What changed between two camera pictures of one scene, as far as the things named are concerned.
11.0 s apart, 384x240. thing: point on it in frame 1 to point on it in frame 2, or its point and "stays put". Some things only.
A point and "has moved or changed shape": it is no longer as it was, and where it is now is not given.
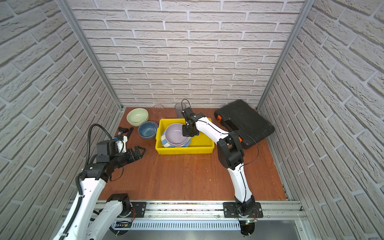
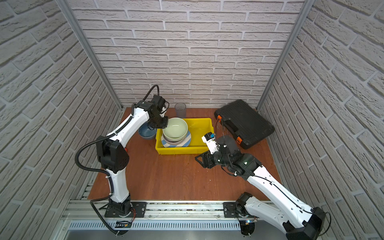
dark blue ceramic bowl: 147,130 stays put
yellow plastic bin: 199,143 stays put
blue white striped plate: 166,144 stays put
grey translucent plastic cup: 179,107 stays put
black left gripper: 136,155 to 155,125
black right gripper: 185,132 to 208,159
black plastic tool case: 250,126 stays put
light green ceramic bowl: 137,117 has moved or changed shape
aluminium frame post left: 68,15 stays put
